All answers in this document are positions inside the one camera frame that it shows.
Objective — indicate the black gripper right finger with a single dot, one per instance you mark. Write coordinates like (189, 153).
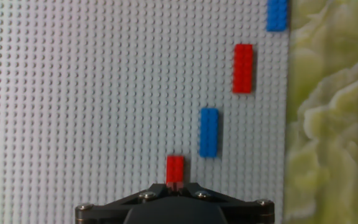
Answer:
(241, 205)

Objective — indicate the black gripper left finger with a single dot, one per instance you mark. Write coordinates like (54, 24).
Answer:
(113, 207)

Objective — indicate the short red Lego brick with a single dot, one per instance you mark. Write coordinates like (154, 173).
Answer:
(175, 169)

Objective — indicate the long blue Lego brick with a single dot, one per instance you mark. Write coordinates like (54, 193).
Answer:
(277, 15)
(209, 132)

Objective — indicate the grey Lego baseplate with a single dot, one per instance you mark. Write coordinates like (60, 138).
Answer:
(89, 93)

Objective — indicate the long red Lego brick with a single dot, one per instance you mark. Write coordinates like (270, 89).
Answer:
(243, 68)

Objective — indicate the green marble pattern mat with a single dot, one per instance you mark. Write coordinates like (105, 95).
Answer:
(331, 124)

